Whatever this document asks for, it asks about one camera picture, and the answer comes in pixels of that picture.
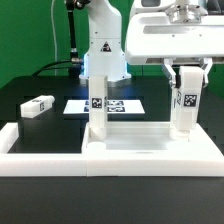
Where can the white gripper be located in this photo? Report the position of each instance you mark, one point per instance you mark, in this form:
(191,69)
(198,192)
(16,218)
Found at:
(163,31)

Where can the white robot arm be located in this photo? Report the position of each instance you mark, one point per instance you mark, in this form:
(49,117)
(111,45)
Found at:
(106,52)

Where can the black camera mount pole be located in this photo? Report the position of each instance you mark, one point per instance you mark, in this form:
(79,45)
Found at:
(76,63)

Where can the white marker base plate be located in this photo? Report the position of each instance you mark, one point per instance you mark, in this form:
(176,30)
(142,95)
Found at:
(114,107)

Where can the white U-shaped obstacle frame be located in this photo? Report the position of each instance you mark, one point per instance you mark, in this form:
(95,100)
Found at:
(28,164)

